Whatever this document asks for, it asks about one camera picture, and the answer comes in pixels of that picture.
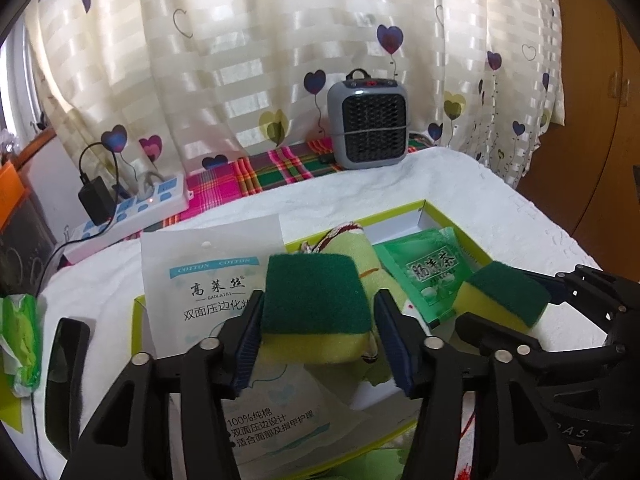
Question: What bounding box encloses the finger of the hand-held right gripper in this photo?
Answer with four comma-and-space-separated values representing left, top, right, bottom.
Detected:
542, 264, 636, 321
455, 311, 551, 361

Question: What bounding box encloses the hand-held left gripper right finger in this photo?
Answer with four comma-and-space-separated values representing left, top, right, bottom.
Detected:
374, 290, 571, 480

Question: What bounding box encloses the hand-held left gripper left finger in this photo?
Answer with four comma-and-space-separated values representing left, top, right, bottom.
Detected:
59, 290, 266, 480

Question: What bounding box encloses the yellow and green sponge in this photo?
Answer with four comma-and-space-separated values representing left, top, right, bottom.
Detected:
260, 254, 373, 365
457, 260, 551, 336

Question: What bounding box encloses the white cotton pad bag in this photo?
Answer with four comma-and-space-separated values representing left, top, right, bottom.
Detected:
141, 212, 421, 471

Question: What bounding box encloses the green tea sachet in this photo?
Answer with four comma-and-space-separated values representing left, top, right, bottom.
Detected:
375, 226, 473, 325

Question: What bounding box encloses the yellow-green cardboard box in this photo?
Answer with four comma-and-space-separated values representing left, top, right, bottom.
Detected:
131, 199, 493, 466

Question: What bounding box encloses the rolled green towel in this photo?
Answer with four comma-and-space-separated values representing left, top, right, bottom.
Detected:
300, 222, 411, 386

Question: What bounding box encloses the light green plastic bag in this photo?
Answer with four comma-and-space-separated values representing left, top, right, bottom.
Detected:
345, 447, 406, 480

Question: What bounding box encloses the wooden cabinet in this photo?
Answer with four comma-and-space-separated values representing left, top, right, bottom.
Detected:
515, 0, 640, 271

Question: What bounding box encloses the white and blue power strip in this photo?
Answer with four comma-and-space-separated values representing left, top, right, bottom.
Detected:
65, 172, 190, 263

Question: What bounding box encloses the colourful plaid cloth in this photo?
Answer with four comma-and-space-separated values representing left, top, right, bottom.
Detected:
165, 136, 433, 226

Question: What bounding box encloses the black smartphone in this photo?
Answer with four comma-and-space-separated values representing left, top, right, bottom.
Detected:
44, 317, 92, 456

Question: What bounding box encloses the black power adapter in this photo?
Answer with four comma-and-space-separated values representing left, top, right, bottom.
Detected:
77, 142, 123, 226

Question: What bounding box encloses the grey mini heater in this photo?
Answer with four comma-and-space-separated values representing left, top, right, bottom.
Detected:
327, 69, 408, 170

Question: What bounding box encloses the green tissue pack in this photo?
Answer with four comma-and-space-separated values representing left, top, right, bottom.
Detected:
0, 294, 45, 398

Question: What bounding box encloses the patterned board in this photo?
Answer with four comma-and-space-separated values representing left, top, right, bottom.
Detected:
0, 195, 57, 293

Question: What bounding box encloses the orange box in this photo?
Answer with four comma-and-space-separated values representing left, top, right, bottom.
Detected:
0, 157, 27, 233

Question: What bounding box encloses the cream heart print curtain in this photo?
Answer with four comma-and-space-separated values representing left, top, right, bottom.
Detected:
20, 0, 566, 196

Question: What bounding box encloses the wooden window sill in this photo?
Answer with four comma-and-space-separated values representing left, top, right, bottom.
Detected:
15, 127, 57, 166

